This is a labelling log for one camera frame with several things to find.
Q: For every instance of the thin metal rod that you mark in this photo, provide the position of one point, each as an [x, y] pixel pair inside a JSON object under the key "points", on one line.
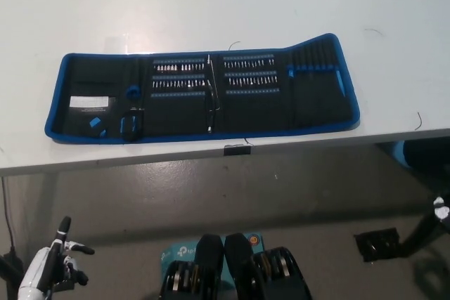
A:
{"points": [[212, 71]]}

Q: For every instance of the black screwdriver blue collar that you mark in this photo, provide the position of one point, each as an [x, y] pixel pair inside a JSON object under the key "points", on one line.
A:
{"points": [[298, 68], [312, 68], [326, 67], [319, 67], [305, 68]]}

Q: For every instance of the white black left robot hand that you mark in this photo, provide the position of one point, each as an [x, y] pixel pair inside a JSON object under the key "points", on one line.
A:
{"points": [[38, 268]]}

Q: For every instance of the black power adapter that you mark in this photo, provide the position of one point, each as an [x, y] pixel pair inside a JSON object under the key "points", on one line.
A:
{"points": [[10, 265]]}

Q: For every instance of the blue round object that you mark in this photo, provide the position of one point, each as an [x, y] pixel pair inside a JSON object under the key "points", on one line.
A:
{"points": [[398, 152]]}

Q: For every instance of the large blue triangular pick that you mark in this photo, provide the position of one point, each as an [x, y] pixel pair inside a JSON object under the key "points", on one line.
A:
{"points": [[95, 121]]}

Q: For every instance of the small blue plastic tool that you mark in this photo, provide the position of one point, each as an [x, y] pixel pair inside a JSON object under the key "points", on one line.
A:
{"points": [[291, 71]]}

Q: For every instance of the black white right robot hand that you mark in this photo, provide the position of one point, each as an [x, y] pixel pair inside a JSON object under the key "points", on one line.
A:
{"points": [[441, 210]]}

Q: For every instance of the teal tp-link cardboard box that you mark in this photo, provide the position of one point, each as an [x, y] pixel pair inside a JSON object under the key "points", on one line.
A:
{"points": [[179, 252]]}

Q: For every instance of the blue round knob tool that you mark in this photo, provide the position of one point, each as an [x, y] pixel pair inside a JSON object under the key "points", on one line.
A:
{"points": [[131, 92]]}

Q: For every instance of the small blue triangular pick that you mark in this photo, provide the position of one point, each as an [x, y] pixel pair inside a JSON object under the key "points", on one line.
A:
{"points": [[102, 133]]}

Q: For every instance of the black toolkit case blue trim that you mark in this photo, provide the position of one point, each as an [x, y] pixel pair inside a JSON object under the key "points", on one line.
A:
{"points": [[253, 114]]}

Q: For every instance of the black card white label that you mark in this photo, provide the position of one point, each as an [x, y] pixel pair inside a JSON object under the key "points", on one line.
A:
{"points": [[92, 102]]}

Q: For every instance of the black floor plate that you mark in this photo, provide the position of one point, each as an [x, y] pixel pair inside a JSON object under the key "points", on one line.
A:
{"points": [[378, 244]]}

